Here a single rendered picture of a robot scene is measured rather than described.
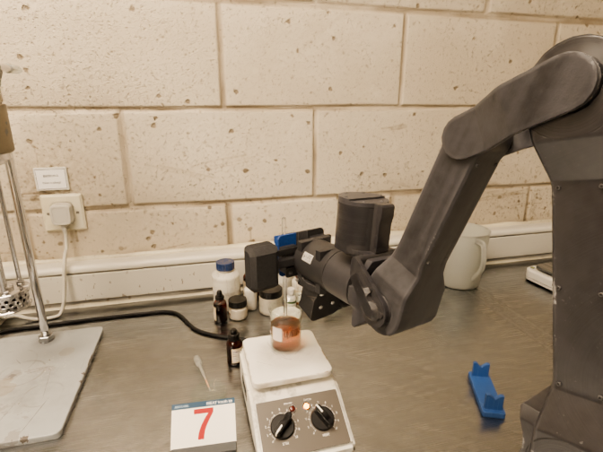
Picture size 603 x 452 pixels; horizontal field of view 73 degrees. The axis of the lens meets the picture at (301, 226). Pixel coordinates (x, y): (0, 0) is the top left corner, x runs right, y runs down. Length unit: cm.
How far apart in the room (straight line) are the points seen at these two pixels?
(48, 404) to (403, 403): 56
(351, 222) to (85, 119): 72
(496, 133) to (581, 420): 20
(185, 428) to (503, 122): 56
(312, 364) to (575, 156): 46
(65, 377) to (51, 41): 66
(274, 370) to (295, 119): 62
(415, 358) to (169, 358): 46
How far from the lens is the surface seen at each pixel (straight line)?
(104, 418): 75
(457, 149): 35
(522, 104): 31
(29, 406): 81
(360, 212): 44
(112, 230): 106
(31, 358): 93
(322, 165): 105
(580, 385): 35
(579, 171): 31
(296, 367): 64
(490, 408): 74
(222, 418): 66
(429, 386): 77
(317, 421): 61
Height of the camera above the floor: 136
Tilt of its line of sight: 17 degrees down
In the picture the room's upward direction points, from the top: straight up
